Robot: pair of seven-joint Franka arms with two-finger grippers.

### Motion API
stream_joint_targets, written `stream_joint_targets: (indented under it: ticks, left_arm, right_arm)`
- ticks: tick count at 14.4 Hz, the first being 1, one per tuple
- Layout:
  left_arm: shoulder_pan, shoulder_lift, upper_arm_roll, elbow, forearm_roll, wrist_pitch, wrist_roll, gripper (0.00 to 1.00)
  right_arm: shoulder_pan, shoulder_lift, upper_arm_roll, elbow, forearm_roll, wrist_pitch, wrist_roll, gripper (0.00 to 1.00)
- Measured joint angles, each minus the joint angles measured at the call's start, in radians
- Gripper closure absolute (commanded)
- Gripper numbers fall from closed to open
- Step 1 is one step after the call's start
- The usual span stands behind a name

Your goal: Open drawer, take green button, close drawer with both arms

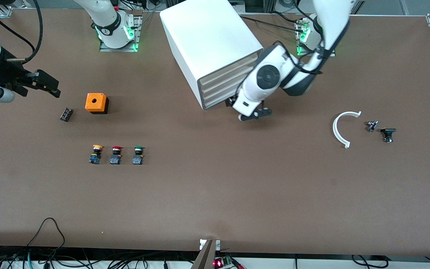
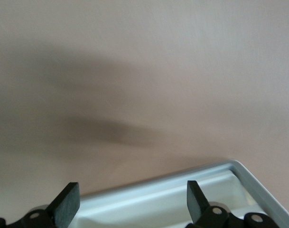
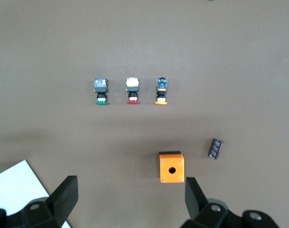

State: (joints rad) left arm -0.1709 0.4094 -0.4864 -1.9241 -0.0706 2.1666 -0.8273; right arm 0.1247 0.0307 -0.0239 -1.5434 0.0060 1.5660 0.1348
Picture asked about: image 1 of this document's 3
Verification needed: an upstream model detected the green push button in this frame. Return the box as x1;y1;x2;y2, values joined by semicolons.
132;146;145;166

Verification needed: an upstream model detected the yellow push button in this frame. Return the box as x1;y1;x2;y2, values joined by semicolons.
89;144;103;165

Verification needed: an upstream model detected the red push button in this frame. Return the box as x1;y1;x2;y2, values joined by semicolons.
110;146;123;165

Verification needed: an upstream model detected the small black button part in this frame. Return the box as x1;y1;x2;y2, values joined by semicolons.
380;128;397;143

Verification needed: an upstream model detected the white curved plastic arc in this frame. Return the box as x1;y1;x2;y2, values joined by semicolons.
333;111;362;149

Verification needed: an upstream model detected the circuit board with red light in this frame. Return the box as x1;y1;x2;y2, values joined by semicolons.
214;256;235;269

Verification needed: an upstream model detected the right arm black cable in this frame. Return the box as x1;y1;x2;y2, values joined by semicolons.
0;0;44;64

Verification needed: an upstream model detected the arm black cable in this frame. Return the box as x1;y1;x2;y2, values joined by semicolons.
0;0;44;64
275;7;327;75

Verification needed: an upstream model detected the orange button enclosure box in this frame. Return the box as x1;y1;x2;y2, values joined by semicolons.
85;93;109;115

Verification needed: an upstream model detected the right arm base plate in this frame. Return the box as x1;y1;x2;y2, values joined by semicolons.
99;15;143;52

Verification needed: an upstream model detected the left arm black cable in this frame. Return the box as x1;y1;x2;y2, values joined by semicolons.
275;7;327;75

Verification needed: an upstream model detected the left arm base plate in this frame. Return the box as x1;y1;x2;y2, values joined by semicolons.
296;17;336;57

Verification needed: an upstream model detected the black table cable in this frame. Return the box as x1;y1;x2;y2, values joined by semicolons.
239;11;307;33

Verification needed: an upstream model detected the black looped cable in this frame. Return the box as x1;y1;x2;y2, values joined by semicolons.
27;217;66;258

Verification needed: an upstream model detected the small metal bracket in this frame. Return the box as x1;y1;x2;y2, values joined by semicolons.
199;239;221;251

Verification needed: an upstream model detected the grey metal camera beam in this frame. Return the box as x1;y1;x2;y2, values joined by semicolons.
191;240;216;269

